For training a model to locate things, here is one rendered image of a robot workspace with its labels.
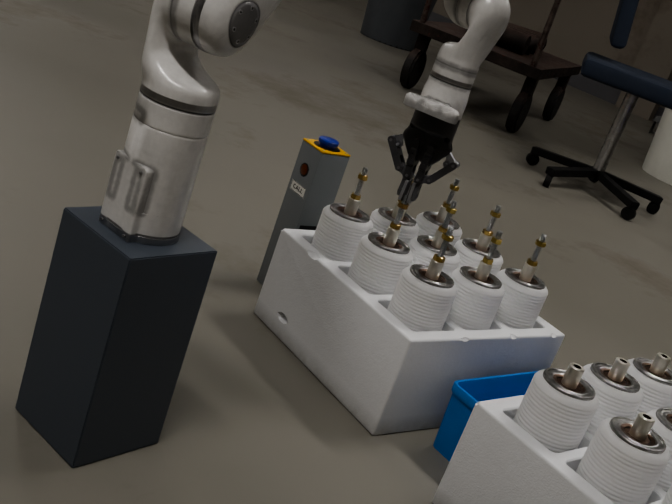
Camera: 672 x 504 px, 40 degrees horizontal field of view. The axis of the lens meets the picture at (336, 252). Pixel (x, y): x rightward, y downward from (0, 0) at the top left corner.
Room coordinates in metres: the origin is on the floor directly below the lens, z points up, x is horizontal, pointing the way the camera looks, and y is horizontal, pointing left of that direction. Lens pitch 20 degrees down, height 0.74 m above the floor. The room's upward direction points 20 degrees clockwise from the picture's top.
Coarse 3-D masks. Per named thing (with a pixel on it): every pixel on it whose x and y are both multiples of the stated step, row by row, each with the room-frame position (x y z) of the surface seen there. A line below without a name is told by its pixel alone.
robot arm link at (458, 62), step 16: (480, 0) 1.45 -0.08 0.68; (496, 0) 1.45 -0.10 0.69; (480, 16) 1.44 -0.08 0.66; (496, 16) 1.45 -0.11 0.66; (480, 32) 1.45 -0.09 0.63; (496, 32) 1.46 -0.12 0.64; (448, 48) 1.47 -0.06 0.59; (464, 48) 1.45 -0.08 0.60; (480, 48) 1.46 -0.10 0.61; (448, 64) 1.46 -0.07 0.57; (464, 64) 1.46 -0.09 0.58; (480, 64) 1.48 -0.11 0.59; (448, 80) 1.46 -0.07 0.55; (464, 80) 1.47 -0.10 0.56
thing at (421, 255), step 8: (416, 240) 1.57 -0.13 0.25; (416, 248) 1.54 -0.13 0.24; (424, 248) 1.54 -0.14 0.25; (416, 256) 1.54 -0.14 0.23; (424, 256) 1.53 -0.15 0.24; (432, 256) 1.53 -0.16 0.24; (448, 256) 1.54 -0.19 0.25; (456, 256) 1.56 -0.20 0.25; (424, 264) 1.53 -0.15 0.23; (448, 264) 1.54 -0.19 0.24; (456, 264) 1.55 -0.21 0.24; (448, 272) 1.54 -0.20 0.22
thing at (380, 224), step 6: (372, 216) 1.64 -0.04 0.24; (378, 216) 1.63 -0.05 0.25; (372, 222) 1.64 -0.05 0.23; (378, 222) 1.63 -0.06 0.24; (384, 222) 1.62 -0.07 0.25; (390, 222) 1.62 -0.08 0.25; (372, 228) 1.63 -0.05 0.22; (378, 228) 1.62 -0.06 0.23; (384, 228) 1.62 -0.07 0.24; (402, 228) 1.62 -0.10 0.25; (408, 228) 1.63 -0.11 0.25; (414, 228) 1.64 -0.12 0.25; (402, 234) 1.62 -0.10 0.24; (408, 234) 1.62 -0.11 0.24; (414, 234) 1.64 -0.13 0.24; (402, 240) 1.62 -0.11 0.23; (408, 240) 1.63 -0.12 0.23
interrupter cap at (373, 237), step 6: (372, 234) 1.50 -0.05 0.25; (378, 234) 1.52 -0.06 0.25; (384, 234) 1.53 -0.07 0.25; (372, 240) 1.47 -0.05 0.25; (378, 240) 1.49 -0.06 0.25; (378, 246) 1.46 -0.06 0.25; (384, 246) 1.47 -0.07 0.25; (396, 246) 1.50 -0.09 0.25; (402, 246) 1.50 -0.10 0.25; (408, 246) 1.51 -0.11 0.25; (396, 252) 1.46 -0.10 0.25; (402, 252) 1.47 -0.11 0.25; (408, 252) 1.48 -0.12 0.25
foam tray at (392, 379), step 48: (288, 240) 1.56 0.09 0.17; (288, 288) 1.53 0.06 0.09; (336, 288) 1.44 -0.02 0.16; (288, 336) 1.50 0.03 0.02; (336, 336) 1.41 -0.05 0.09; (384, 336) 1.34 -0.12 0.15; (432, 336) 1.34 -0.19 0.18; (480, 336) 1.41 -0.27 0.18; (528, 336) 1.49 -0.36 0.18; (336, 384) 1.38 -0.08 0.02; (384, 384) 1.31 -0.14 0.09; (432, 384) 1.36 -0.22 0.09; (384, 432) 1.32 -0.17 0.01
